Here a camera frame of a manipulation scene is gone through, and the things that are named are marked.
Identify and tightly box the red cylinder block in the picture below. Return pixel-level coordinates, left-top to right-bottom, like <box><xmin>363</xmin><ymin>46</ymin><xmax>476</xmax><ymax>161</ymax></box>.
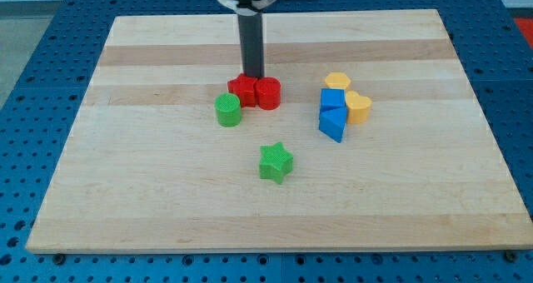
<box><xmin>255</xmin><ymin>77</ymin><xmax>281</xmax><ymax>110</ymax></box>

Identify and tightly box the blue triangle block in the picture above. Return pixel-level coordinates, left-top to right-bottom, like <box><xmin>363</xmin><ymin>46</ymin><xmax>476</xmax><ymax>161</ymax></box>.
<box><xmin>319</xmin><ymin>107</ymin><xmax>347</xmax><ymax>143</ymax></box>

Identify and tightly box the red star block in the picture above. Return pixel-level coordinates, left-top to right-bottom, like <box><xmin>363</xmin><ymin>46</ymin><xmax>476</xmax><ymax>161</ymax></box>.
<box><xmin>227</xmin><ymin>73</ymin><xmax>258</xmax><ymax>107</ymax></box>

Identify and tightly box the green cylinder block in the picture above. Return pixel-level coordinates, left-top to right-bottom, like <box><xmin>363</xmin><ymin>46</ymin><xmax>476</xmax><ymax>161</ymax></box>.
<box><xmin>214</xmin><ymin>93</ymin><xmax>242</xmax><ymax>127</ymax></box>

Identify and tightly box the green star block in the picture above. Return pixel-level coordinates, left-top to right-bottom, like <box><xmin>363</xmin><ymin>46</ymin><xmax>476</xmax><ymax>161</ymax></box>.
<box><xmin>259</xmin><ymin>141</ymin><xmax>293</xmax><ymax>185</ymax></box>

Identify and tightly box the wooden board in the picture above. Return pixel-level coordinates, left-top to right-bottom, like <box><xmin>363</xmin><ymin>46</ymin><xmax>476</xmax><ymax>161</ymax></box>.
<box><xmin>27</xmin><ymin>9</ymin><xmax>532</xmax><ymax>254</ymax></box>

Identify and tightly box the blue cube block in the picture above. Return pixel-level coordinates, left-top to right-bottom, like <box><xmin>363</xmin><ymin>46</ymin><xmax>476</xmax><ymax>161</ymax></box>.
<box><xmin>320</xmin><ymin>88</ymin><xmax>345</xmax><ymax>112</ymax></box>

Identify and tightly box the yellow heart block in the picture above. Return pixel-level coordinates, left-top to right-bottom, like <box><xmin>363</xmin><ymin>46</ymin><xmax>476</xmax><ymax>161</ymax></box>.
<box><xmin>345</xmin><ymin>91</ymin><xmax>372</xmax><ymax>124</ymax></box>

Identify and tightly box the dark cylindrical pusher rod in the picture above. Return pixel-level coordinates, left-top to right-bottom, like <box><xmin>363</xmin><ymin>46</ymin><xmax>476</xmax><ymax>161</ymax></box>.
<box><xmin>237</xmin><ymin>12</ymin><xmax>264</xmax><ymax>78</ymax></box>

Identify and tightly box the yellow hexagon block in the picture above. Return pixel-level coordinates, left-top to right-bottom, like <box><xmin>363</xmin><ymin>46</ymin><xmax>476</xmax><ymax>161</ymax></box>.
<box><xmin>324</xmin><ymin>72</ymin><xmax>351</xmax><ymax>91</ymax></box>

